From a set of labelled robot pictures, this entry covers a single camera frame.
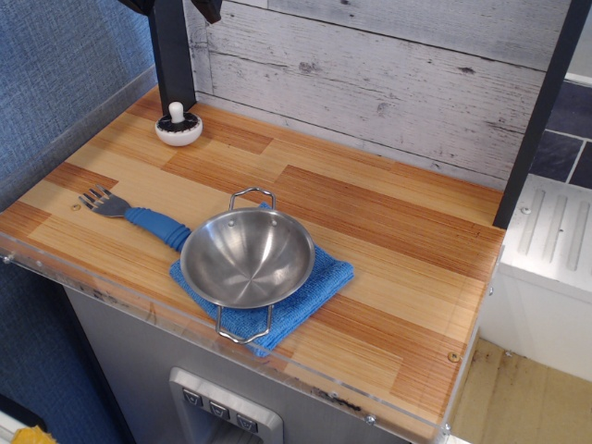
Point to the dark left vertical post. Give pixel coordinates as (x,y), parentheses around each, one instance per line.
(171,54)

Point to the blue folded cloth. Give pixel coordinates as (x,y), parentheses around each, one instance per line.
(328,276)

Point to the blue handled metal fork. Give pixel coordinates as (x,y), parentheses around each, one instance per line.
(104,203)

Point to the clear acrylic table edge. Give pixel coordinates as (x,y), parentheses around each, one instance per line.
(379,362)

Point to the white grooved drain board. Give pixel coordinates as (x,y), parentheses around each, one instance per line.
(549,236)

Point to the stainless steel bowl with handles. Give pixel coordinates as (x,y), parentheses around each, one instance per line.
(249,257)

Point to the dark vertical post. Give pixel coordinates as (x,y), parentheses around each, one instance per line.
(570,34)
(171,54)

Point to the black and white toy mushroom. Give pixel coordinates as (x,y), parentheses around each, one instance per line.
(178,128)

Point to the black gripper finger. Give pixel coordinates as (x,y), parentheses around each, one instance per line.
(137,6)
(210,9)

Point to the yellow object at corner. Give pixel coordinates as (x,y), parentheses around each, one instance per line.
(32,435)

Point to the silver dispenser button panel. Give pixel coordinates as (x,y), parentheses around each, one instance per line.
(209,413)

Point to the dark right vertical post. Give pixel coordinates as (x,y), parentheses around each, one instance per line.
(570,34)

